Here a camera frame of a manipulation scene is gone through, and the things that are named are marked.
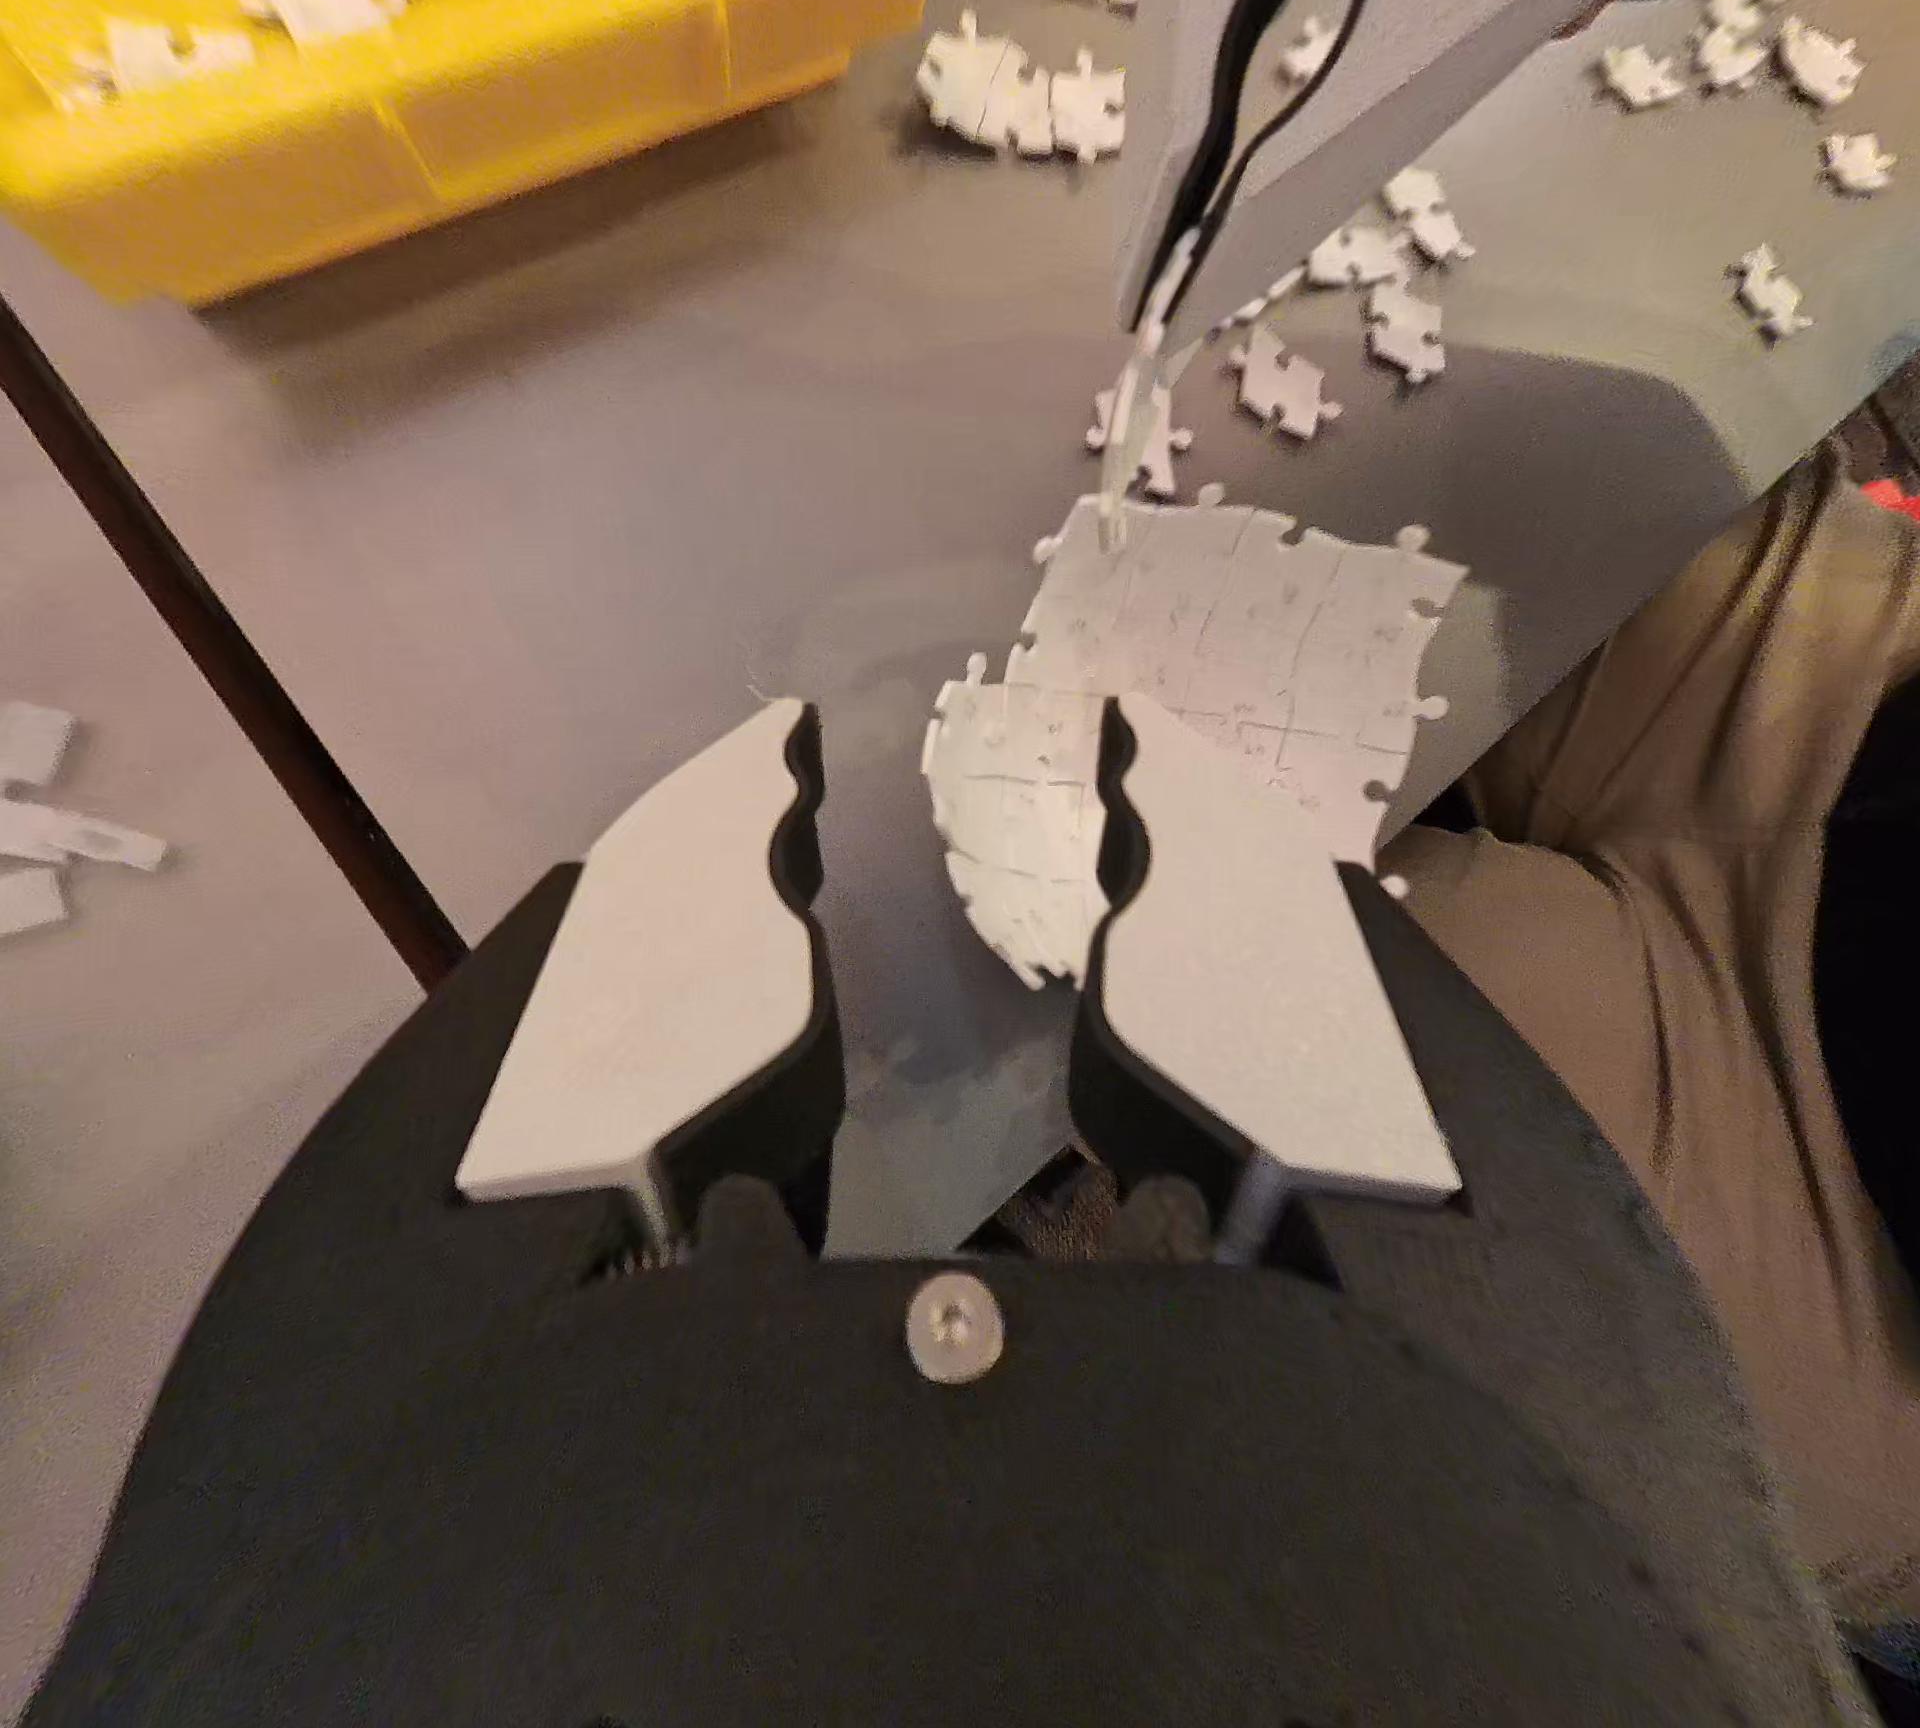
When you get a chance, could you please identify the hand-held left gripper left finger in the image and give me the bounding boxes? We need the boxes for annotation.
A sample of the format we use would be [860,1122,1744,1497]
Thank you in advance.
[455,701,843,1250]

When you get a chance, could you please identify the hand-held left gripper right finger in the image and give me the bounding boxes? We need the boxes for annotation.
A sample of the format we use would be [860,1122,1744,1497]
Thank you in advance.
[1069,697,1465,1259]

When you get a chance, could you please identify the assembled white puzzle ball section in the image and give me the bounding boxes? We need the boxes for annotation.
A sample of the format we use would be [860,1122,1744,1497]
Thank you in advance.
[919,487,1472,997]

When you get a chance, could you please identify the white puzzle piece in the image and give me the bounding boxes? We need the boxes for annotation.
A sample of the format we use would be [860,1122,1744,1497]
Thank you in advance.
[1093,235,1202,556]

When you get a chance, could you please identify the yellow plastic bin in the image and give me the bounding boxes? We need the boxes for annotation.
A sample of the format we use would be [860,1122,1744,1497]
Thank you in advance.
[0,0,954,306]

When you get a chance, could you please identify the three-piece joined puzzle strip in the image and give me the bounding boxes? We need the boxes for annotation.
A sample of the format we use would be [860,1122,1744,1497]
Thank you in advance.
[919,18,1131,163]

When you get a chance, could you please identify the scattered loose puzzle pieces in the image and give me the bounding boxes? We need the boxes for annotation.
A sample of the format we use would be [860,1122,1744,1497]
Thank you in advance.
[1086,0,1900,501]

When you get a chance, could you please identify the person's black top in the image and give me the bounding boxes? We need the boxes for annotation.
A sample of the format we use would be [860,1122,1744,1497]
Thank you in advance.
[1806,693,1920,1117]

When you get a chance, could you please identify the pile of clear plastic clips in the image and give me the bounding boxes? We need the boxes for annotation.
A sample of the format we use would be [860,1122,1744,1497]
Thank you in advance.
[0,703,171,938]

